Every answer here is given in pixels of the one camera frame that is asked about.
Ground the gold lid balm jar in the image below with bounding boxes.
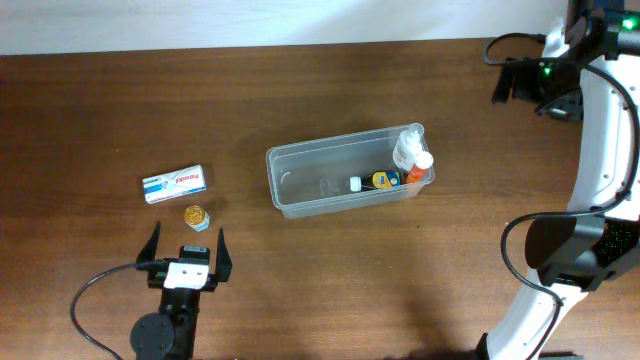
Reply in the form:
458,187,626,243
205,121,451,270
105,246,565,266
184,205,210,232

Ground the orange tube white cap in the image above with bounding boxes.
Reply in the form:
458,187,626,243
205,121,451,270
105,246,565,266
405,151,434,184

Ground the white blue Panadol box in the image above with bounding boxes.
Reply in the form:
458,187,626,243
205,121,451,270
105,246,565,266
142,165,206,204

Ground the clear plastic container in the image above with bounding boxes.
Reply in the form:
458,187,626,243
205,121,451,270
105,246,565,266
266,124,435,219

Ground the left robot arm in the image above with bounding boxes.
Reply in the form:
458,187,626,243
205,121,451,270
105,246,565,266
130,225,233,359

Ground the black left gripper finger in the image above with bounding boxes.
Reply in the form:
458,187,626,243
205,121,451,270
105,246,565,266
214,228,233,283
136,221,161,264

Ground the white calamine lotion bottle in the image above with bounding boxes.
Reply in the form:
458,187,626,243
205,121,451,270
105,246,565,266
392,123,424,173

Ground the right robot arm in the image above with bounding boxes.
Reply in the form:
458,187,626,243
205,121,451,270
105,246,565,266
474,1,639,359

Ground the dark bottle white cap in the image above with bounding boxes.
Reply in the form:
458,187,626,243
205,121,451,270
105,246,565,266
349,171,402,192

